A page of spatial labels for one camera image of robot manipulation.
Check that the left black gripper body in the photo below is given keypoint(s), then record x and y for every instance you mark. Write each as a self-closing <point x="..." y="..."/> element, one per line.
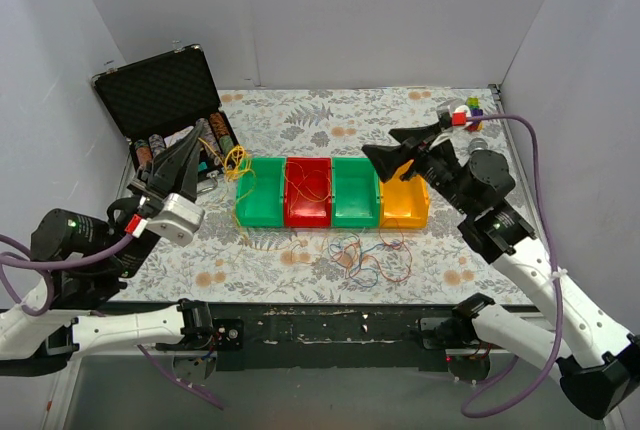
<point x="151" y="185"/>

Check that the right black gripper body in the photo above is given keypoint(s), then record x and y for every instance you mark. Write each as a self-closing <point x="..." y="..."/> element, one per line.
<point x="422" y="159"/>

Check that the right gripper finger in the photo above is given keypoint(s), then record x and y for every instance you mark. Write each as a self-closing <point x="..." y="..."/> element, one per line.
<point x="386" y="160"/>
<point x="417" y="133"/>

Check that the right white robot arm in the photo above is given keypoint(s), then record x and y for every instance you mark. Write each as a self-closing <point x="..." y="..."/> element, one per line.
<point x="594" y="359"/>

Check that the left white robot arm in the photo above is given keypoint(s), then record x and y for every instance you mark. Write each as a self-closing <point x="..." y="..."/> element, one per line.
<point x="83" y="262"/>

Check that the right green bin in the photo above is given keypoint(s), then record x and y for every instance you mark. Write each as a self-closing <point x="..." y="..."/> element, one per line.
<point x="355" y="193"/>

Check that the green bin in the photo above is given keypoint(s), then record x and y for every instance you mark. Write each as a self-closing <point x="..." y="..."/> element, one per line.
<point x="260" y="193"/>
<point x="355" y="193"/>

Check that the black microphone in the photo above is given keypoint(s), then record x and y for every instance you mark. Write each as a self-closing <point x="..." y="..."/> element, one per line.
<point x="477" y="144"/>

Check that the orange bin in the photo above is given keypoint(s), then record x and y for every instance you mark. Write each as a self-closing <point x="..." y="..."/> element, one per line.
<point x="404" y="204"/>

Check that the colourful toy block figure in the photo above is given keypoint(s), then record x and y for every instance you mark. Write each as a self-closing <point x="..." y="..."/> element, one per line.
<point x="472" y="109"/>

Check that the black poker chip case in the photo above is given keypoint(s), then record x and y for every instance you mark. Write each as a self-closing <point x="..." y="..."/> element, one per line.
<point x="162" y="96"/>

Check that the red bin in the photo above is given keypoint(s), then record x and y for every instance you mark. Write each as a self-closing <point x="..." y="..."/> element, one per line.
<point x="308" y="192"/>

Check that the left green bin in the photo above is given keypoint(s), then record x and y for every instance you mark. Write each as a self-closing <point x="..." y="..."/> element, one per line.
<point x="260" y="193"/>

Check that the floral table mat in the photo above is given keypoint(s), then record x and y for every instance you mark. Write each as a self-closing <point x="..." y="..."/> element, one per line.
<point x="227" y="264"/>

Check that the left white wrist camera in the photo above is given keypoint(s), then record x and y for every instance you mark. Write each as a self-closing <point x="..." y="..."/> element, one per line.
<point x="175" y="219"/>

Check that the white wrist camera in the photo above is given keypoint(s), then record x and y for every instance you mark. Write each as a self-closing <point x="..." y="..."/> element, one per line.
<point x="175" y="219"/>
<point x="454" y="114"/>

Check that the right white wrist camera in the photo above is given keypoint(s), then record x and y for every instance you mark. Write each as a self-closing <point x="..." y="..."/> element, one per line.
<point x="454" y="114"/>

